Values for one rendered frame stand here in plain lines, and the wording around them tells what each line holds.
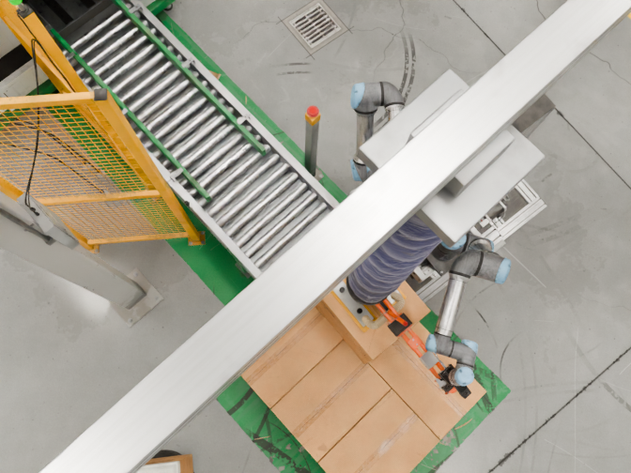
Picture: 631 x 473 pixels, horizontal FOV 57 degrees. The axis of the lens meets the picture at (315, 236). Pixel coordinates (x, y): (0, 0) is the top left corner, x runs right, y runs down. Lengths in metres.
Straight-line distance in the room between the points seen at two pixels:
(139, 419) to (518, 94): 0.92
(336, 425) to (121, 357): 1.58
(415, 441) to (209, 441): 1.37
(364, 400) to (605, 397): 1.78
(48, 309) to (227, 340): 3.48
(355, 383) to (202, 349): 2.55
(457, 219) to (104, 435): 0.81
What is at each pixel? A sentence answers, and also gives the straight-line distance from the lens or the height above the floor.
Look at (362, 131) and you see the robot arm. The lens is 2.95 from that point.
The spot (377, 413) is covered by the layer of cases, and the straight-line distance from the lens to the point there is 3.56.
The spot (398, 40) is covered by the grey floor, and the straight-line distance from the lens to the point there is 4.95.
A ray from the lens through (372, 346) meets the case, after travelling 3.03.
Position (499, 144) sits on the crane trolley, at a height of 2.96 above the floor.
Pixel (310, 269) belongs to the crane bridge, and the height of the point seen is 3.05.
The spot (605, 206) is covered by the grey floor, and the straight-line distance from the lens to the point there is 4.85.
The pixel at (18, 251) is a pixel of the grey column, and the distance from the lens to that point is 2.71.
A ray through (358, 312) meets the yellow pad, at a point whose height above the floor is 1.12.
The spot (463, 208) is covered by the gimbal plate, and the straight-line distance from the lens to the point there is 1.31.
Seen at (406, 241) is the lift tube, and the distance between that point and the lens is 1.67.
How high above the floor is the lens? 4.08
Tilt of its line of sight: 75 degrees down
